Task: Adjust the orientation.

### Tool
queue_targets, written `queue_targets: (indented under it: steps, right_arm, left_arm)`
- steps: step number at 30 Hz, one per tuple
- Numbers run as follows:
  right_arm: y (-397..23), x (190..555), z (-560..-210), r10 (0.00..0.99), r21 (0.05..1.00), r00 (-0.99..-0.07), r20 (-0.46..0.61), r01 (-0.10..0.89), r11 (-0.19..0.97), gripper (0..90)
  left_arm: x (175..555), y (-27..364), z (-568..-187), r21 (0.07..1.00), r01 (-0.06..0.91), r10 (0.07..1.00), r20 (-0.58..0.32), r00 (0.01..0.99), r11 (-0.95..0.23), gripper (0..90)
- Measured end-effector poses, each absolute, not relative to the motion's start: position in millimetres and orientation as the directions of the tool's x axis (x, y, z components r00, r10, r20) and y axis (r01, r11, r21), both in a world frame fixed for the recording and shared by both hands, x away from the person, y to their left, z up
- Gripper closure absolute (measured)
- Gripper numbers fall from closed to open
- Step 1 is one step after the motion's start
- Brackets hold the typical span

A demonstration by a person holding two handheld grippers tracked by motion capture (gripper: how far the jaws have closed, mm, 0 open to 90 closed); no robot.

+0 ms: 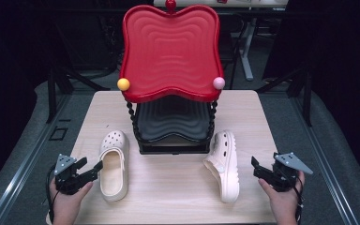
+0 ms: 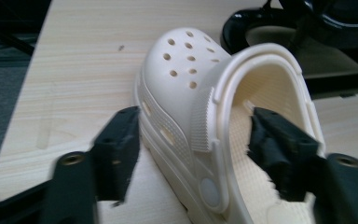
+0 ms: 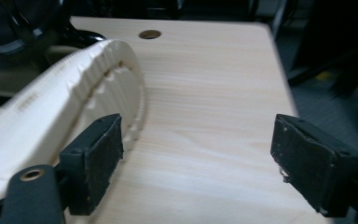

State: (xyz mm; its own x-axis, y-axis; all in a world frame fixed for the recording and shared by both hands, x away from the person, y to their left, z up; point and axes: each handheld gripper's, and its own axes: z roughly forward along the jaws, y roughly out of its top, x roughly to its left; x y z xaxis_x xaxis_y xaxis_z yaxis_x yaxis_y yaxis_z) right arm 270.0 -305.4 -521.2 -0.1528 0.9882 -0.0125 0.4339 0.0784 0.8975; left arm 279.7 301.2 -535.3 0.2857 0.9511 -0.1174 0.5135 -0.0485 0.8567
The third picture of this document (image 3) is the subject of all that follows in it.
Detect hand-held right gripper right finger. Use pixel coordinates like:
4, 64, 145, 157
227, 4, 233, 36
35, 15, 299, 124
269, 113, 358, 218

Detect cream slipper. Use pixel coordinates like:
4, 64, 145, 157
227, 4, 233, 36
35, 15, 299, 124
0, 38, 147, 208
0, 45, 85, 97

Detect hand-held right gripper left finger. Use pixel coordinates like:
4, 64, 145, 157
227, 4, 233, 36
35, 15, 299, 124
59, 113, 125, 217

